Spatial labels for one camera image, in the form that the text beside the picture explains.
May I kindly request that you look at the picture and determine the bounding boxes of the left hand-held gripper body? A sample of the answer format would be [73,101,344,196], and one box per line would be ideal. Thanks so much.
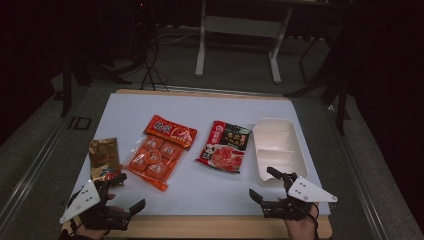
[59,179,132,232]

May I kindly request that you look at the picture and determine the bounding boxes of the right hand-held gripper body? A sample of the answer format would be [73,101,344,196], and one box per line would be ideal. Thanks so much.
[261,172,338,221]

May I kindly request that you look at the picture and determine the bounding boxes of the gold foil packet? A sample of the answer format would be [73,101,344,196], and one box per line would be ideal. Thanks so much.
[88,137,122,183]

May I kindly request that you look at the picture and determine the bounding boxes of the white divided food container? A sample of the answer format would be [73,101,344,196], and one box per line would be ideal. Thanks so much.
[252,117,309,188]

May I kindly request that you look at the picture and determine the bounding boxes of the red and black sauce packet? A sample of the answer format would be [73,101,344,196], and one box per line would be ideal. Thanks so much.
[195,120,253,174]

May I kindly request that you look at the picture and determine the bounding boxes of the person's left hand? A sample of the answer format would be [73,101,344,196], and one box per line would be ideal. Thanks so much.
[74,193,126,240]

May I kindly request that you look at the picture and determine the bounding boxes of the person's right hand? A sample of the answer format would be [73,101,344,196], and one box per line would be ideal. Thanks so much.
[284,203,320,240]

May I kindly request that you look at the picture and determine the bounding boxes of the orange packet of cubes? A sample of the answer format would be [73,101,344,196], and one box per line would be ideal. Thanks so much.
[122,114,198,192]

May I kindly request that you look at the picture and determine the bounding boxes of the black stand legs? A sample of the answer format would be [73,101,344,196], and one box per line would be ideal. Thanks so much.
[284,33,351,136]

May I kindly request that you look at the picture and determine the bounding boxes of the white table mat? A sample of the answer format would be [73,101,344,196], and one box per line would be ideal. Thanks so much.
[63,92,331,217]

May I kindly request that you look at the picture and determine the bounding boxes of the white metal stand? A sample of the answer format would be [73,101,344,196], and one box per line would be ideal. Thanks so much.
[194,0,294,85]

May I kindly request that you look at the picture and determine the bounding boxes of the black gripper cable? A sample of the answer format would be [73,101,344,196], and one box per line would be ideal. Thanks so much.
[308,203,322,240]

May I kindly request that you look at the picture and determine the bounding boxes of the metal floor rail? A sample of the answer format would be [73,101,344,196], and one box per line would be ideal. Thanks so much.
[324,104,389,240]
[0,116,73,228]

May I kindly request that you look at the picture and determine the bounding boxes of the black floor bracket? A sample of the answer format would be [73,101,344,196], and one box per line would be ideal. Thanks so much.
[68,116,92,131]

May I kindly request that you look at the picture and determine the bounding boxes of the black stand post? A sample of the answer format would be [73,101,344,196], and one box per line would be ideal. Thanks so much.
[59,54,73,118]

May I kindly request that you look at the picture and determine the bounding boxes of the black floor cables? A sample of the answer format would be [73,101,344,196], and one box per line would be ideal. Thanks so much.
[139,29,170,92]

